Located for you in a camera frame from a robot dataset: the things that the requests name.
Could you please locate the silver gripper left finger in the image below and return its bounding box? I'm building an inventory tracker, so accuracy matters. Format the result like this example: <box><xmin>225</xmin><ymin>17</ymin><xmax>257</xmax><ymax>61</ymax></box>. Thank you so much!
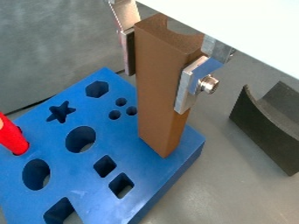
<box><xmin>108</xmin><ymin>0</ymin><xmax>140</xmax><ymax>76</ymax></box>

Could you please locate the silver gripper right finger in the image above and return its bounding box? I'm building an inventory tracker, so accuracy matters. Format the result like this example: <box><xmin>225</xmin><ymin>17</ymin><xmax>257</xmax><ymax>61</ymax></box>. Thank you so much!
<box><xmin>173</xmin><ymin>35</ymin><xmax>235</xmax><ymax>115</ymax></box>

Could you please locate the brown arch block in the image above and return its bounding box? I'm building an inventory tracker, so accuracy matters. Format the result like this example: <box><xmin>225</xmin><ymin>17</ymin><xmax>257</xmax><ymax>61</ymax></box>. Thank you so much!
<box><xmin>135</xmin><ymin>13</ymin><xmax>203</xmax><ymax>158</ymax></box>

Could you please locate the dark grey curved fixture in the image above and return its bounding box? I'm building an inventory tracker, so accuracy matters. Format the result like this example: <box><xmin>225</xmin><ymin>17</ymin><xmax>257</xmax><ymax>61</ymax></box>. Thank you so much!
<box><xmin>229</xmin><ymin>81</ymin><xmax>299</xmax><ymax>176</ymax></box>

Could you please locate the blue foam shape-sorter board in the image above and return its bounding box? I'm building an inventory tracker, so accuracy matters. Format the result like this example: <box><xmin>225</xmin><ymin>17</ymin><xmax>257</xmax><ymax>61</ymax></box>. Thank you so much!
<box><xmin>0</xmin><ymin>68</ymin><xmax>204</xmax><ymax>224</ymax></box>

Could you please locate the red block with tan top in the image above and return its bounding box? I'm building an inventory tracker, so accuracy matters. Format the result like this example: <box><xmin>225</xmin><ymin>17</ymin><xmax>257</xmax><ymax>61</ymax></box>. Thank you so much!
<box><xmin>0</xmin><ymin>112</ymin><xmax>29</xmax><ymax>155</ymax></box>

